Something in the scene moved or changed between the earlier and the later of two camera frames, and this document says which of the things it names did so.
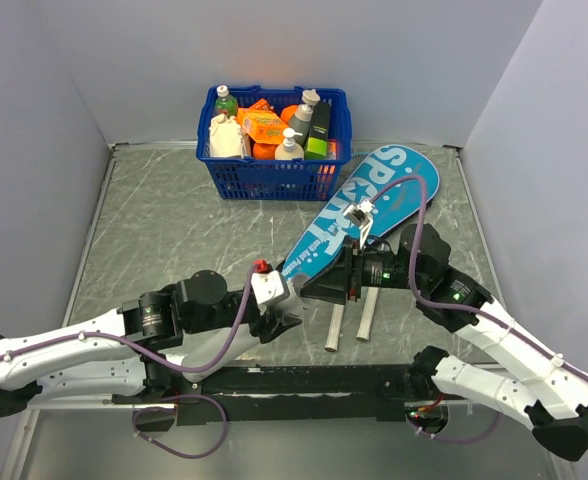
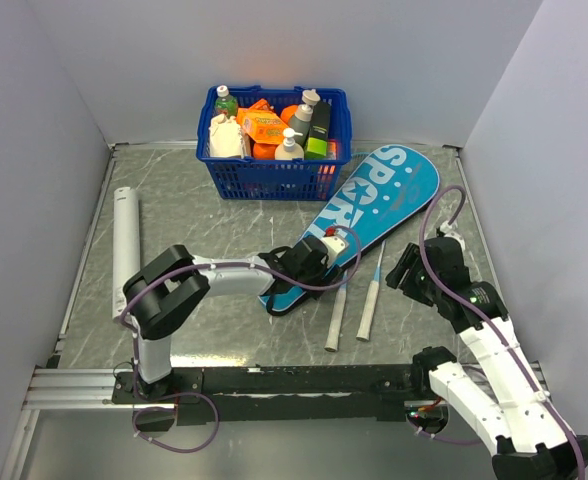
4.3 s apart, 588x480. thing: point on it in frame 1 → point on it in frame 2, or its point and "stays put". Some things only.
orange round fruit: (264, 151) stays put
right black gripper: (350, 276) → (404, 270)
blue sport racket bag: (398, 208) stays put
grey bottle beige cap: (301, 118) stays put
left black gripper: (267, 324) → (284, 282)
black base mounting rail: (292, 395) stays put
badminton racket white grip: (334, 329) stays put
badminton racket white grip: (365, 326) stays put
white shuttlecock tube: (243, 339) → (126, 241)
